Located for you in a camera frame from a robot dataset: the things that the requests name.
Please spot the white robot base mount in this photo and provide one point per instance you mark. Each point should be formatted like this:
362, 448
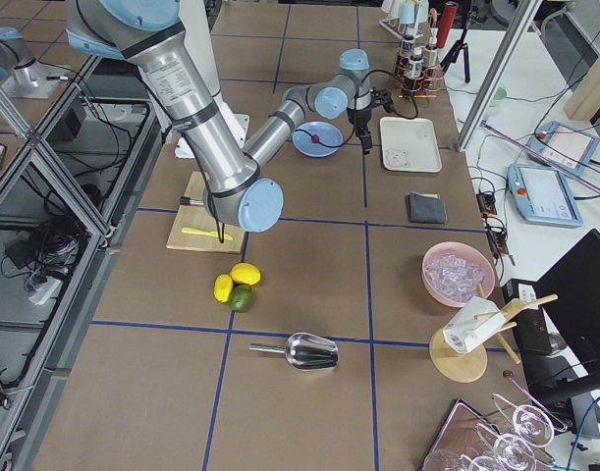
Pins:
199, 46

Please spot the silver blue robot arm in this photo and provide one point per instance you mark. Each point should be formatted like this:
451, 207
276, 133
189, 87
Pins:
170, 42

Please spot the pink bowl of ice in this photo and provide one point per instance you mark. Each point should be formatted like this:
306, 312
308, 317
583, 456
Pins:
453, 273

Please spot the clear wine glass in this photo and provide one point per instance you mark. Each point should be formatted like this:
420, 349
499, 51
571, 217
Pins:
529, 420

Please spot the blue teach pendant near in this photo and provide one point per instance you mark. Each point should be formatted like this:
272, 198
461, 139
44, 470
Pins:
542, 196

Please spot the dark tea bottle left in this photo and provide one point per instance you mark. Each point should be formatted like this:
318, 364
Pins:
406, 47

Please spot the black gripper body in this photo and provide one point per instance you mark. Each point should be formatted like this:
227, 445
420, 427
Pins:
356, 118

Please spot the steel ice scoop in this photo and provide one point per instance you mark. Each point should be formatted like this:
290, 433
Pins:
304, 351

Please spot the dark tea bottle rear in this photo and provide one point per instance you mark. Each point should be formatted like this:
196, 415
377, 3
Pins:
432, 68

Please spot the blue teach pendant far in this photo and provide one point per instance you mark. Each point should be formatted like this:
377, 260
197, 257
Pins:
564, 145

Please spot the cream bear serving tray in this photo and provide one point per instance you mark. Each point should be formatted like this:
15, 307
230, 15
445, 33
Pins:
409, 145

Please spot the dark tea bottle right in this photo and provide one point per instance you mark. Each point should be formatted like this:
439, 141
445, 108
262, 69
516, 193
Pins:
415, 64

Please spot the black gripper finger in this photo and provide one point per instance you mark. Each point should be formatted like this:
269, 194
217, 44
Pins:
365, 139

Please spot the black monitor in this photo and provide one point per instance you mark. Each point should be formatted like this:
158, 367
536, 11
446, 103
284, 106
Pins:
575, 279

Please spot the black camera tripod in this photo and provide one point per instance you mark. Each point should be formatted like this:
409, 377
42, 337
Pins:
460, 46

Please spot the green lime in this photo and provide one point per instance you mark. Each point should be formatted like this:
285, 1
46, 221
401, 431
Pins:
240, 298

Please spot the red cylinder bottle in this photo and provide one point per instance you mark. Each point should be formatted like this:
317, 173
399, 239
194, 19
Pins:
447, 18

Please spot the dark tea bottle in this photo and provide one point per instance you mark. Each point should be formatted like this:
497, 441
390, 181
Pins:
432, 68
415, 64
406, 47

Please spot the white paper cup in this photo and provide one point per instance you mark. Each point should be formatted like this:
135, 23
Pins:
474, 324

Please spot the small yellow lemon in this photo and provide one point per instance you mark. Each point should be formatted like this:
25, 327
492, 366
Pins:
223, 287

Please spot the large yellow lemon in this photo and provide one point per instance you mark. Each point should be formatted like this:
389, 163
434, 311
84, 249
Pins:
245, 274

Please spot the aluminium frame post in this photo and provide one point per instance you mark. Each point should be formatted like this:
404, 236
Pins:
518, 26

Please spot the copper wire bottle rack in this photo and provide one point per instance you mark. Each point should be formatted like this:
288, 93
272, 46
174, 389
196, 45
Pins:
422, 87

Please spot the wooden cutting board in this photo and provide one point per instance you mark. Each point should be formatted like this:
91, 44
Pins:
197, 217

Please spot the yellow plastic knife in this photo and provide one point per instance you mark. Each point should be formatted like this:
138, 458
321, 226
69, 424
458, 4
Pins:
198, 232

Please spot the blue teach pendant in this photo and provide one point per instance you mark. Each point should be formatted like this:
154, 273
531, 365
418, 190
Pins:
542, 196
564, 145

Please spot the steel cylinder tool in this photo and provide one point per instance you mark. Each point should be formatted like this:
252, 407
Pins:
189, 201

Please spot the wooden cup stand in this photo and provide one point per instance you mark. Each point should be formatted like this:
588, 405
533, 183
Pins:
469, 367

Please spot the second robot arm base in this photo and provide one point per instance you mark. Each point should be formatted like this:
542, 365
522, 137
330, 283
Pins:
21, 74

